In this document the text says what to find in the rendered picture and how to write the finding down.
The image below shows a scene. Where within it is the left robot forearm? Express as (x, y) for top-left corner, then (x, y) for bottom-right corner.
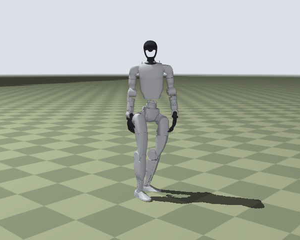
(169, 88), (179, 115)

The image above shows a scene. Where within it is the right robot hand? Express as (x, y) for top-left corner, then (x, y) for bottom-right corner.
(126, 113), (135, 134)

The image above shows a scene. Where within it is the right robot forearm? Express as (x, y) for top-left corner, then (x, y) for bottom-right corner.
(125, 89), (135, 118)

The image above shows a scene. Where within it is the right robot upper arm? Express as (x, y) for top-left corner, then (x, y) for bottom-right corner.
(128, 65), (139, 97)

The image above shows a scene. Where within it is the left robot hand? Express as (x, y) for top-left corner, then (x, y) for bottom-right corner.
(167, 111), (178, 133)

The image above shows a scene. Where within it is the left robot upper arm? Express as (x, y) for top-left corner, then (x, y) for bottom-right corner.
(163, 64), (176, 96)

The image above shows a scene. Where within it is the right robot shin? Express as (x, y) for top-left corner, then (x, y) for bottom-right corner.
(133, 151), (147, 193)

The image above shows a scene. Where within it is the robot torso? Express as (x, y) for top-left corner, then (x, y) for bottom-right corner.
(138, 61), (164, 122)

